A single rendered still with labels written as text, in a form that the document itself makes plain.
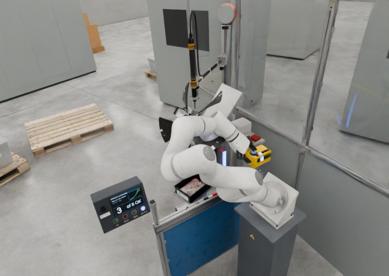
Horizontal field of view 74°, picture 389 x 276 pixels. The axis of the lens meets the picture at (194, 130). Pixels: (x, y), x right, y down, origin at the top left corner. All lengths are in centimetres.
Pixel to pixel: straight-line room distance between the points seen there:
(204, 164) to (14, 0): 628
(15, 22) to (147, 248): 548
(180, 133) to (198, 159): 14
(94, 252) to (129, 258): 35
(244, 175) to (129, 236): 185
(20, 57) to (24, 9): 99
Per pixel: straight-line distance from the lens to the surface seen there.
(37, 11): 701
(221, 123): 133
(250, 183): 120
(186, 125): 101
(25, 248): 320
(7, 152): 417
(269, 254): 173
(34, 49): 699
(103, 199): 140
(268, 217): 162
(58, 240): 309
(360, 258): 242
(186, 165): 93
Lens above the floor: 219
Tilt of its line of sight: 31 degrees down
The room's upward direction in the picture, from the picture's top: 4 degrees counter-clockwise
